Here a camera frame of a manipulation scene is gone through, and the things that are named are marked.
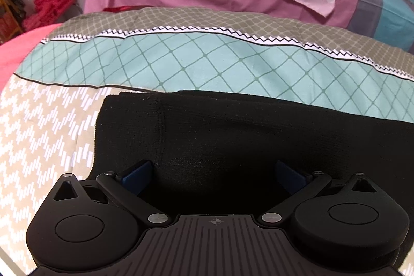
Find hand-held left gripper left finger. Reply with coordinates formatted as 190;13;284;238
52;160;172;226

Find blue and grey striped pillow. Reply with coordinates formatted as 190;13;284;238
343;0;414;54

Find black pants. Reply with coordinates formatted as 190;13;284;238
82;90;414;231

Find brown wooden rack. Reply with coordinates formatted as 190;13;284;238
0;0;25;44

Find beige and teal patterned quilt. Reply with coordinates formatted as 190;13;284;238
0;6;414;267

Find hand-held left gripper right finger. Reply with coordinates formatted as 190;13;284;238
259;160;380;226

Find pile of red clothes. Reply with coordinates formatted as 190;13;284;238
23;0;77;31

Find coral pink bed sheet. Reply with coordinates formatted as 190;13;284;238
0;23;64;89

